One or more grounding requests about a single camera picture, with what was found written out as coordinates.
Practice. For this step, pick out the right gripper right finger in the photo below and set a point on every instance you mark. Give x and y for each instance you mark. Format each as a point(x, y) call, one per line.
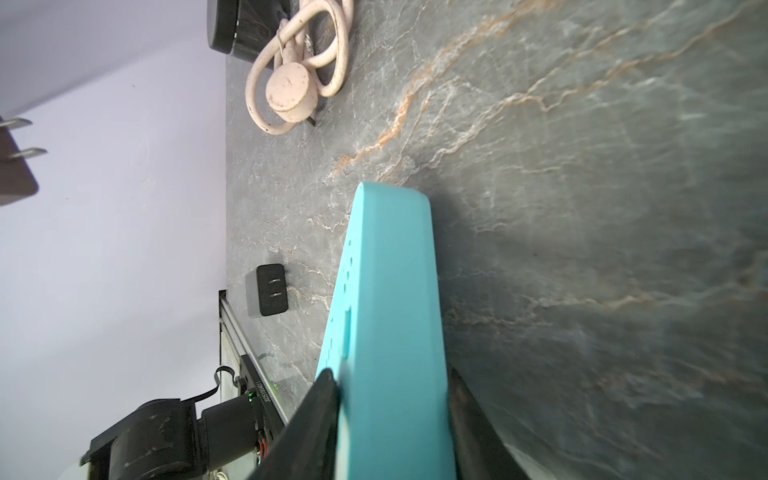
point(479, 450)

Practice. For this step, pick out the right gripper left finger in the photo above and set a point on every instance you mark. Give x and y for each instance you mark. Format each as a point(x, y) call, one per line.
point(306, 449)

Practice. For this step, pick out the teal triangular power socket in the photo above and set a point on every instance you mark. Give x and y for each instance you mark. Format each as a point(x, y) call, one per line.
point(384, 342)

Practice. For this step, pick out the black charger plug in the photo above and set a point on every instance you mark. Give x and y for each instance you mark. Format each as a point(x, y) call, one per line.
point(271, 289)

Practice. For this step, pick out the pink charger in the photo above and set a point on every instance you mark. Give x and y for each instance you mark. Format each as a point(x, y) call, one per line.
point(17, 179)

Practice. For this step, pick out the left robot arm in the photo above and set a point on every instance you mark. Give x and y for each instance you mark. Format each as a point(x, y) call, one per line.
point(189, 438)

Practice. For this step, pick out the black cylinder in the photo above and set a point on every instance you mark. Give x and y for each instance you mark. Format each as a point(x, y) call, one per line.
point(242, 28)

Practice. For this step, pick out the aluminium rail frame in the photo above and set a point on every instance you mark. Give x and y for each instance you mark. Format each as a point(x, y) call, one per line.
point(241, 344)

